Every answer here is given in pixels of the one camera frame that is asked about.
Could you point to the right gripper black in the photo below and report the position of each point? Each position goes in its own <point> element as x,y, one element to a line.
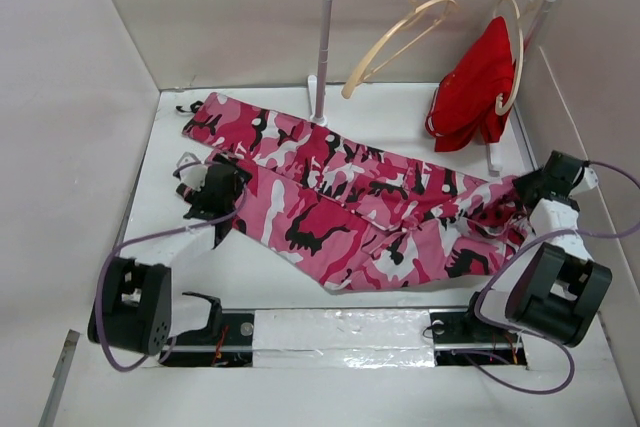
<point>524,181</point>

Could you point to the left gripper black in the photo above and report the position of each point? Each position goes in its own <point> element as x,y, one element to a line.
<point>239,184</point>

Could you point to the pink camouflage trousers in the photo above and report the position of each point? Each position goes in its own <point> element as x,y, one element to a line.
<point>353,217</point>

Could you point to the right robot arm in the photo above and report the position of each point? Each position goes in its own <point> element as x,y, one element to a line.
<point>560,290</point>

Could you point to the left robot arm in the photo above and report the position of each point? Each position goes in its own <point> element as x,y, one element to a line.
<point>145,301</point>

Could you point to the wooden hanger with red garment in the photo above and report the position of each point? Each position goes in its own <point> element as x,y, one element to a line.
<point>516,38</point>

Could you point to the red garment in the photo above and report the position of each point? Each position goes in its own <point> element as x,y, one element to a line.
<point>464,105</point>

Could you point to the silver tape strip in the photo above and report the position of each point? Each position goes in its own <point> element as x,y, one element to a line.
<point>342,338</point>

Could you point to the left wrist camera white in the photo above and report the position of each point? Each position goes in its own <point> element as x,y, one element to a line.
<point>191,171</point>

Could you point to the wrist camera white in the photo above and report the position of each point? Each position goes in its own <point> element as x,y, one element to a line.
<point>191,171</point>
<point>587,180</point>

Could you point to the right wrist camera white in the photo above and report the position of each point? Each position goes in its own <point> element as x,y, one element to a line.
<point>587,180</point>

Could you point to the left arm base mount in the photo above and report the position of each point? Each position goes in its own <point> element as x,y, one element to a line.
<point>226,341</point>

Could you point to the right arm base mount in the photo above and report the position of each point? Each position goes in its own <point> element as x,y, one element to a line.
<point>459,338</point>

